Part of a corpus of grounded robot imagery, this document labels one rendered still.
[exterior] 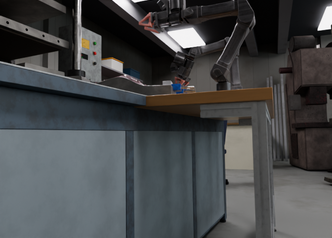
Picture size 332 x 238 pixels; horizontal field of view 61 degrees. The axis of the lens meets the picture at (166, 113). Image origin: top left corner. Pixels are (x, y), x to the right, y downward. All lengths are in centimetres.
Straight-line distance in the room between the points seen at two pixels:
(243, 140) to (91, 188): 471
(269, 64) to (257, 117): 723
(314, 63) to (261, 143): 472
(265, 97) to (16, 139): 70
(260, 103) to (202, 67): 749
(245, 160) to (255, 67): 344
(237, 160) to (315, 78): 199
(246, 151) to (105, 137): 465
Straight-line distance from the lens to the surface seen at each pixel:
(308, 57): 561
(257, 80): 810
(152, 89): 114
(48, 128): 75
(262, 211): 99
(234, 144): 546
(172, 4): 141
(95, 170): 88
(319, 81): 560
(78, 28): 205
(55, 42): 197
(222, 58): 126
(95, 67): 230
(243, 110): 96
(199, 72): 841
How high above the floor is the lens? 65
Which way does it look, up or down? 4 degrees up
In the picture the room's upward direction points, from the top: 1 degrees counter-clockwise
